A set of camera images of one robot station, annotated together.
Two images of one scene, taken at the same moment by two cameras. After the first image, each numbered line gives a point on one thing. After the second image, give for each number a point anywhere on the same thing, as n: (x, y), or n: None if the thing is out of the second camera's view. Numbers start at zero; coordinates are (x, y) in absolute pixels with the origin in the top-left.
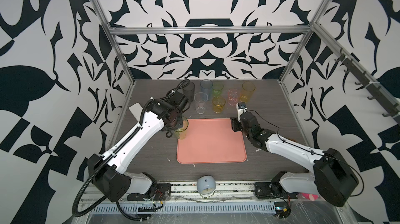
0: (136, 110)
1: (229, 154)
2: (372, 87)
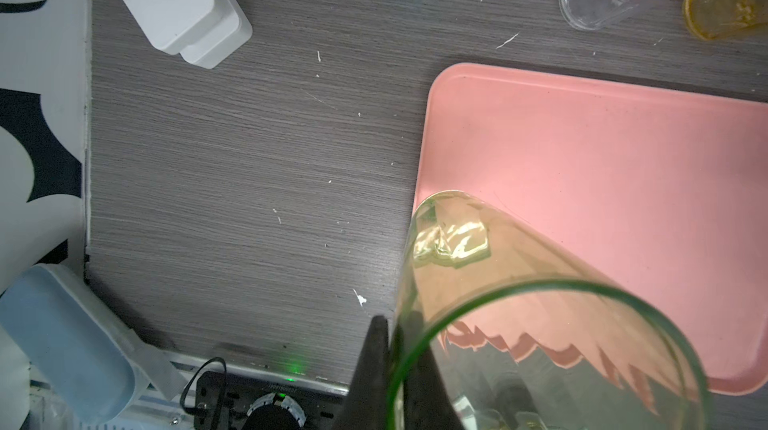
0: (180, 0)
1: (664, 188)
2: None
